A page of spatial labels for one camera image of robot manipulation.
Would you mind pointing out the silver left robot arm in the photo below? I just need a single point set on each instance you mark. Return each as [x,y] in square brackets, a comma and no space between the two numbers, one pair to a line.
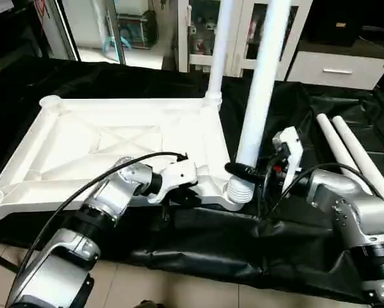
[96,212]

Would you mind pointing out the white drawer unit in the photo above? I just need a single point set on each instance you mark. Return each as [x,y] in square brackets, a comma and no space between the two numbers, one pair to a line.
[336,69]

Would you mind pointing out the white drawer cabinet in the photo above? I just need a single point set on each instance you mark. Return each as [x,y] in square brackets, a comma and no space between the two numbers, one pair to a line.
[359,22]

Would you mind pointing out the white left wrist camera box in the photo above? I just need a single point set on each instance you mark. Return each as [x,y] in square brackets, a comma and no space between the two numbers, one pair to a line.
[176,176]

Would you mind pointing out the white plastic table top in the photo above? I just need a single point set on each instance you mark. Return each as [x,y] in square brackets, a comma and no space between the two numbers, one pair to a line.
[83,141]

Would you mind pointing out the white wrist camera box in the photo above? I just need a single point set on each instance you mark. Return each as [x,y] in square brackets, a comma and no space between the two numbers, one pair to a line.
[289,154]
[176,176]

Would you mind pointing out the blue frame trolley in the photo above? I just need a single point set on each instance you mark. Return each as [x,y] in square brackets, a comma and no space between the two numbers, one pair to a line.
[124,32]

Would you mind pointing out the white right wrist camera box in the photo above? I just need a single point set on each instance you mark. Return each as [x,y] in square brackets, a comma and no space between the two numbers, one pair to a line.
[289,154]

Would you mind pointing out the white plastic table leg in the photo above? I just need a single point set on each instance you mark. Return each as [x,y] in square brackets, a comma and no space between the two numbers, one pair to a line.
[336,144]
[219,51]
[365,157]
[266,70]

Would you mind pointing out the white glass door cabinet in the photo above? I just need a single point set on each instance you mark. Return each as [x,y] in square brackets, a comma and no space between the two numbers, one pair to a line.
[205,32]

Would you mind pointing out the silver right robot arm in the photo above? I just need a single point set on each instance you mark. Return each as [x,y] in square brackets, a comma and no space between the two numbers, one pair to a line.
[352,212]

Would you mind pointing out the black work mat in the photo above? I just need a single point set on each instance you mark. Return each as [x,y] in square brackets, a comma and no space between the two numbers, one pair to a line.
[198,244]

